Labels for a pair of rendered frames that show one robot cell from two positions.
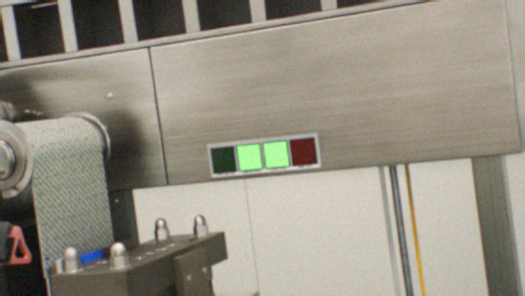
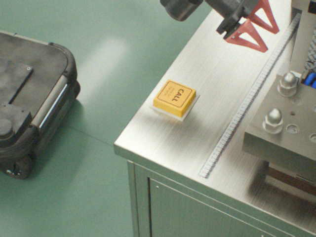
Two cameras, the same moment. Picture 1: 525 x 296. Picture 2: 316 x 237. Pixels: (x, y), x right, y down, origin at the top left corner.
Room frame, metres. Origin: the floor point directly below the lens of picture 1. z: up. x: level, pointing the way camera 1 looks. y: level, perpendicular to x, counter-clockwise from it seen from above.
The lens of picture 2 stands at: (1.65, -0.41, 1.91)
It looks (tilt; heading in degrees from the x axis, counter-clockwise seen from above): 51 degrees down; 95
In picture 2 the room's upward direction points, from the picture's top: 1 degrees counter-clockwise
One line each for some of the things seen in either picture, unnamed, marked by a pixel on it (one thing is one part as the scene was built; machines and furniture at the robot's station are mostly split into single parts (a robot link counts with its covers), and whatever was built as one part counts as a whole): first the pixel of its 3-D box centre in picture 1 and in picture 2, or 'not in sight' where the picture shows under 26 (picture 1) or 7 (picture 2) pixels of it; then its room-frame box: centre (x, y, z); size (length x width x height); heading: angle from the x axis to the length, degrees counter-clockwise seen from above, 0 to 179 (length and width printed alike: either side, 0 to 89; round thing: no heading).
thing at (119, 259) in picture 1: (118, 255); (274, 118); (1.80, 0.29, 1.05); 0.04 x 0.04 x 0.04
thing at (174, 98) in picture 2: not in sight; (175, 98); (1.61, 0.44, 0.91); 0.07 x 0.07 x 0.02; 66
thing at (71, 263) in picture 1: (71, 259); (288, 82); (1.83, 0.38, 1.05); 0.04 x 0.04 x 0.04
